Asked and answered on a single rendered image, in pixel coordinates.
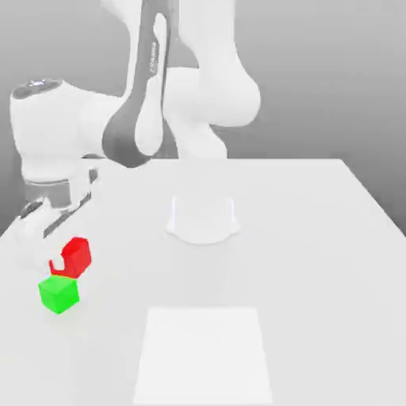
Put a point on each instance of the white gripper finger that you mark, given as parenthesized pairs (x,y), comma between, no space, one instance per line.
(58,259)

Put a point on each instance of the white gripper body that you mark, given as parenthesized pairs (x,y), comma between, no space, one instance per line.
(47,222)

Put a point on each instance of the small red cube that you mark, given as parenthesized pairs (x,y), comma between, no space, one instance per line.
(77,257)

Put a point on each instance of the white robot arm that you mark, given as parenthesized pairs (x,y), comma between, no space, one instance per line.
(203,95)

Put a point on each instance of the small green cube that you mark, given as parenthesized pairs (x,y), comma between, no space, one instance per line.
(58,293)

